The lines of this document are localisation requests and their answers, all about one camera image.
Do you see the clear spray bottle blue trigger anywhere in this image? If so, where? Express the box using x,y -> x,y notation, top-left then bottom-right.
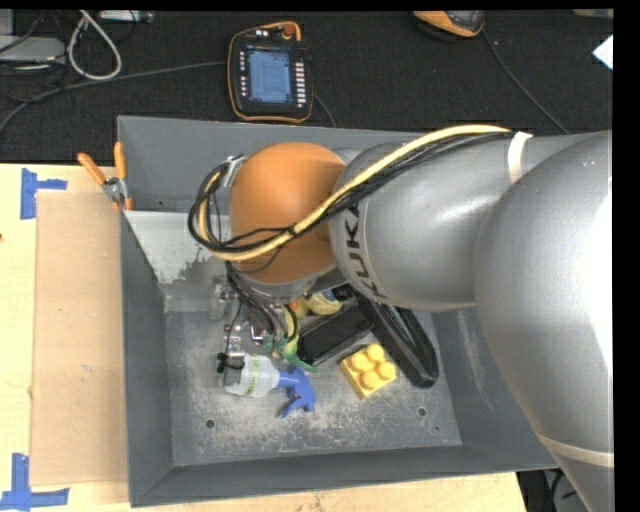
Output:
223,351 -> 318,419

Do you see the black flat block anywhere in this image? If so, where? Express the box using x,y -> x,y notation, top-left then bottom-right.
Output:
297,302 -> 375,368

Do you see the yellow soft toy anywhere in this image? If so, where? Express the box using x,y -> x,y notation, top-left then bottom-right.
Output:
289,291 -> 345,318

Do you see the grey metal bin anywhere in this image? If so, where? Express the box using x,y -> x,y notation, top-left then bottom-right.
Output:
115,114 -> 560,508

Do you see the black strap loop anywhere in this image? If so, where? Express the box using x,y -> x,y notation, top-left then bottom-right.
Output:
355,293 -> 442,390

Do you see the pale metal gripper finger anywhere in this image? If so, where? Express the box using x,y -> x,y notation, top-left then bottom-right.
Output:
215,323 -> 248,387
208,276 -> 242,322

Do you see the yellow toy building brick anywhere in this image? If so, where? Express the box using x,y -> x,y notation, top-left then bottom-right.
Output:
338,342 -> 399,400

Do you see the brown cardboard board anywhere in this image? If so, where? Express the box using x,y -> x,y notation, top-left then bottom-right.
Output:
28,189 -> 131,489

